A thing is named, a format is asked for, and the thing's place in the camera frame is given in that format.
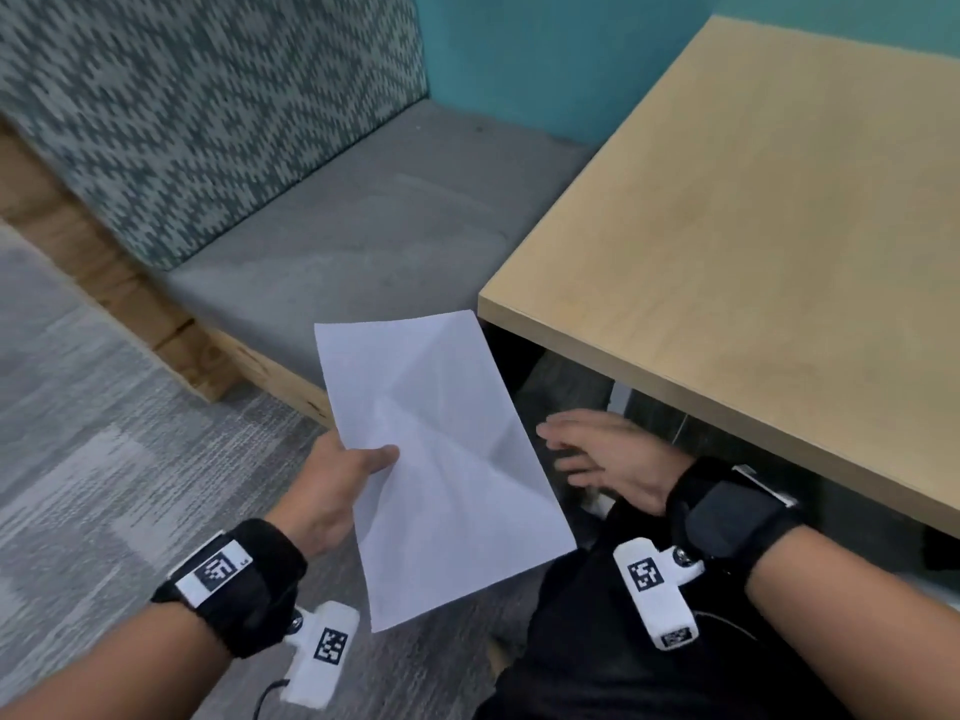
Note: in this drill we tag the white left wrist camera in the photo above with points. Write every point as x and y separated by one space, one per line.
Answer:
324 652

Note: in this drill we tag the person's right fingers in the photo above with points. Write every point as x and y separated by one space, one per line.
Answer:
574 434

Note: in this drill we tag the black wrist band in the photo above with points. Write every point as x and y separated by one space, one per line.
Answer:
251 592
724 517

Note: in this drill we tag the black left wrist band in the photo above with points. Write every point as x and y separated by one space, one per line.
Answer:
251 592

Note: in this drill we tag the patterned teal bench backrest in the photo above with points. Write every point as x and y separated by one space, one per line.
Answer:
195 104

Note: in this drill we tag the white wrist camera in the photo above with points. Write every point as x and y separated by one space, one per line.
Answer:
660 592
324 652

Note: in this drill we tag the grey bench seat cushion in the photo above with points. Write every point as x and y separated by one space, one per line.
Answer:
360 239

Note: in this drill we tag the black right wrist band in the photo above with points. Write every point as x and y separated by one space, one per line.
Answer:
724 517

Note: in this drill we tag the wooden bench base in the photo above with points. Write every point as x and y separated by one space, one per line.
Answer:
150 322

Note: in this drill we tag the person's right hand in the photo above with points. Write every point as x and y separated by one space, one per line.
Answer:
637 464

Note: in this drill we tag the person's left thumb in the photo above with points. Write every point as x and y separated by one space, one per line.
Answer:
369 460

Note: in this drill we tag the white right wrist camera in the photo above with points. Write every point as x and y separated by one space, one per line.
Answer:
660 592

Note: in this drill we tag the white table leg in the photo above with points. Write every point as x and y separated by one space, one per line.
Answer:
619 399

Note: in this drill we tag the person's left hand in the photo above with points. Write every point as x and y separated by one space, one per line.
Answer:
322 494

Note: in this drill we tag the person's left forearm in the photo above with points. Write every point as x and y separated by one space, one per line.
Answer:
127 667

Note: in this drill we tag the white paper sheet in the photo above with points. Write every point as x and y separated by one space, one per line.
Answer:
442 457

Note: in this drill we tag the person's black trousers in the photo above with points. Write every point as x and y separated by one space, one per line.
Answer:
600 667

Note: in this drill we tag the person's right forearm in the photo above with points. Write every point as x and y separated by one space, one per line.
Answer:
847 629

